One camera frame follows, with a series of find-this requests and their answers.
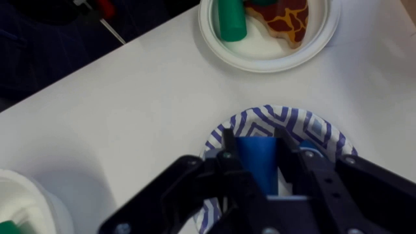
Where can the blue patterned paper bowl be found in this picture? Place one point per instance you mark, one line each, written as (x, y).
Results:
(286, 212)

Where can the orange black marker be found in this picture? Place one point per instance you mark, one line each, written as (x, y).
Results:
(103, 11)

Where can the green cylinder block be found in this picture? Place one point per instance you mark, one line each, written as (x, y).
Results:
(232, 20)

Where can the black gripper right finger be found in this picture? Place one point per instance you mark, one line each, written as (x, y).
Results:
(314, 176)

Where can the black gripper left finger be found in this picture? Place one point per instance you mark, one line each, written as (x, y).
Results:
(246, 202)

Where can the blue block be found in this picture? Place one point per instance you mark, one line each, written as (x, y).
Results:
(258, 156)

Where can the white plate with giraffe toy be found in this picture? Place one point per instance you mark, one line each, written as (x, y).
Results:
(259, 52)

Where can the white bowl with green block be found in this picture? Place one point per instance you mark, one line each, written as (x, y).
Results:
(31, 207)

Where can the black base mat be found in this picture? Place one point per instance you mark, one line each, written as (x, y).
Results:
(44, 40)

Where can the giraffe pattern toy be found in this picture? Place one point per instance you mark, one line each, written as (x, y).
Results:
(284, 20)

